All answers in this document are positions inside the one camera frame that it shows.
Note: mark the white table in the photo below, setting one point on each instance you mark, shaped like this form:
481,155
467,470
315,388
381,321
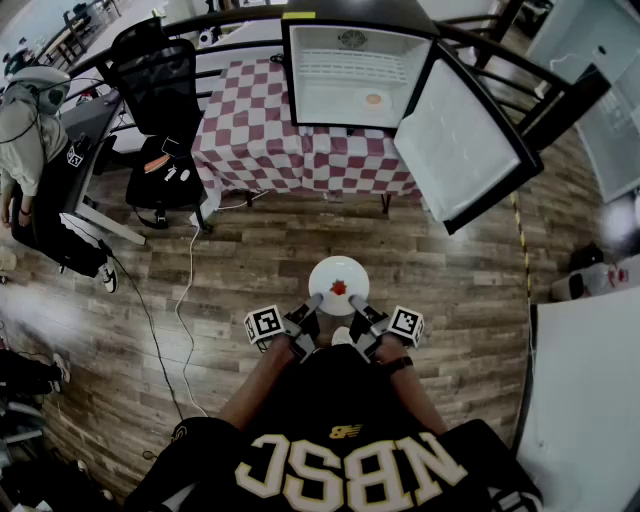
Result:
590,400

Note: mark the yellow black floor tape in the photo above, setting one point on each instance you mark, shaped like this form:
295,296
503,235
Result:
521,235

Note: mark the person's black trousers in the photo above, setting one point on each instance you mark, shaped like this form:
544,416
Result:
340,390

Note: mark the white plate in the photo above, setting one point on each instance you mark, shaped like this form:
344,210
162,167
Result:
361,103
325,275

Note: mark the black mini fridge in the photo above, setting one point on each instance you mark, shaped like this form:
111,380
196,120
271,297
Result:
320,100

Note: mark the tan bread piece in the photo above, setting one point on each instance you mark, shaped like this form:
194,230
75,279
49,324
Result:
373,100

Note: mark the person's black lettered shirt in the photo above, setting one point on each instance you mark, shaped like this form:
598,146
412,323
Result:
350,445

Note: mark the person's right forearm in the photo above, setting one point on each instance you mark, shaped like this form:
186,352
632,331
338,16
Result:
415,400

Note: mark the black phone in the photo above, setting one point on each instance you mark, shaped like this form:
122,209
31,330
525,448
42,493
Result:
173,145

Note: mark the dark red small object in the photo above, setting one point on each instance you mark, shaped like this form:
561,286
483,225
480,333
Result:
339,288

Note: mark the person's left forearm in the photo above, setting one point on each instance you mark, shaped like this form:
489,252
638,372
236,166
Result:
255,385

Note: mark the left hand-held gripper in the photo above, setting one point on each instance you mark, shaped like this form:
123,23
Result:
265,324

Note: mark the black wristband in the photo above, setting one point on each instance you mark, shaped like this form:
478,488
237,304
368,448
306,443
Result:
398,364

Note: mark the orange oblong object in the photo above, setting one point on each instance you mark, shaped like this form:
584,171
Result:
157,163

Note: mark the small white object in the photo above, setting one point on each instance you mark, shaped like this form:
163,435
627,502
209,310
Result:
170,174
184,175

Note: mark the red white checkered tablecloth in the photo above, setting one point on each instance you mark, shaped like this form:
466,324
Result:
260,140

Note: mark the black metal railing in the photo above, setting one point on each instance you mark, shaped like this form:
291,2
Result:
560,110

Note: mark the grey desk with white legs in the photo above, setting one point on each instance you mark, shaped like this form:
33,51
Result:
92,120

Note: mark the person's right white shoe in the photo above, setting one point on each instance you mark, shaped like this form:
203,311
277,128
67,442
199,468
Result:
342,336

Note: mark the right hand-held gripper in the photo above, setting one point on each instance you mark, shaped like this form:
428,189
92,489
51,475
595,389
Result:
406,325

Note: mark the black mesh office chair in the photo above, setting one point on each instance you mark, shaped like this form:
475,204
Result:
155,80

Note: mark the yellow sticker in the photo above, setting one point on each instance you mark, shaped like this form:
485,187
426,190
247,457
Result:
298,15

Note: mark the black bag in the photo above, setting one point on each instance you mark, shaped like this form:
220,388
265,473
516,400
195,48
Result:
586,258

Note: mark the white box red print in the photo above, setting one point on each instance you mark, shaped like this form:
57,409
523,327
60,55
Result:
600,282

